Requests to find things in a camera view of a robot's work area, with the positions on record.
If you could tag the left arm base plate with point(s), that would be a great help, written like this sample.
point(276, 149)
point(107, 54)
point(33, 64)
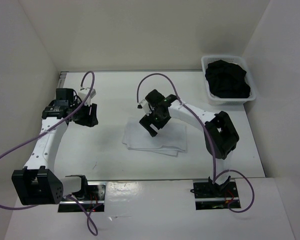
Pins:
point(93, 200)

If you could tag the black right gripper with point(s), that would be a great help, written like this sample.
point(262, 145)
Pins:
point(147, 120)

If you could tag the white skirt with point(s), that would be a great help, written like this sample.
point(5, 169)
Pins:
point(169, 140)

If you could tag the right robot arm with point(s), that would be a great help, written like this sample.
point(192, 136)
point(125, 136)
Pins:
point(220, 135)

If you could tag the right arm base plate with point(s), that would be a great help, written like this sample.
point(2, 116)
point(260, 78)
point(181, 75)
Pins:
point(205, 199)

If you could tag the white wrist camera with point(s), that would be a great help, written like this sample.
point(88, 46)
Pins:
point(145, 106)
point(86, 95)

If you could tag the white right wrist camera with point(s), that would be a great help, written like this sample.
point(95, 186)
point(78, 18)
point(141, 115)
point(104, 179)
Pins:
point(145, 106)

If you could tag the black skirt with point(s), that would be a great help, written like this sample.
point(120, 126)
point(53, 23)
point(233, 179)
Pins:
point(227, 80)

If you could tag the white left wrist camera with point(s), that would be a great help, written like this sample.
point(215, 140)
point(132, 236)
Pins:
point(86, 95)

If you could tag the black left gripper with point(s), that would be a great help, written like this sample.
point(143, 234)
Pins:
point(89, 120)

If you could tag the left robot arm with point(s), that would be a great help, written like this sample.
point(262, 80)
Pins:
point(36, 183)

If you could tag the white plastic laundry basket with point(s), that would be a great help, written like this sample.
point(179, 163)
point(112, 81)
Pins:
point(214, 100)

